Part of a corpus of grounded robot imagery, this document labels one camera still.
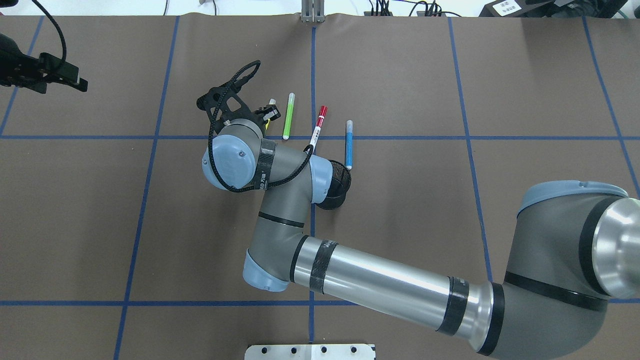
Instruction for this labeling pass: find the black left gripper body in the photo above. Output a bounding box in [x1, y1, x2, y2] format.
[0, 34, 66, 94]

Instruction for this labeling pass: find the black mesh pen holder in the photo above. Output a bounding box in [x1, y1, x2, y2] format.
[317, 159, 352, 210]

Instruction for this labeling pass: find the green marker pen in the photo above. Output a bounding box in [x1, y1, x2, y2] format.
[282, 92, 296, 141]

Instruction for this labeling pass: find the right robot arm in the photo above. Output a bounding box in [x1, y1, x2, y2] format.
[164, 74, 639, 360]

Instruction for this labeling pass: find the red white marker pen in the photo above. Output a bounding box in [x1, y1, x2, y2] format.
[309, 105, 328, 150]

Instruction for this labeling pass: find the blue highlighter pen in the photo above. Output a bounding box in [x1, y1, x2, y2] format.
[344, 120, 354, 170]

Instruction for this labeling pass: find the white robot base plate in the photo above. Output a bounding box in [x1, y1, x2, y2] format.
[244, 343, 377, 360]

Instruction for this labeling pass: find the grey aluminium post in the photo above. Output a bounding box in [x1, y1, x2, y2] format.
[301, 0, 326, 23]

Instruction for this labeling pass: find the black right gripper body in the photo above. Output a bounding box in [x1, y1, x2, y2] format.
[196, 86, 275, 132]

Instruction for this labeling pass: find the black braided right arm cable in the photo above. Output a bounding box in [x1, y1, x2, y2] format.
[207, 60, 313, 193]

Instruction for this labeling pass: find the black box with label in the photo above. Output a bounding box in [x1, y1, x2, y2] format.
[478, 0, 524, 18]

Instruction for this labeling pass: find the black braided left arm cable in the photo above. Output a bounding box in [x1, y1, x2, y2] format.
[0, 0, 68, 71]

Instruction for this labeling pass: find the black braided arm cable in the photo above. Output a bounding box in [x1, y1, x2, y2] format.
[207, 60, 313, 193]
[0, 0, 68, 71]

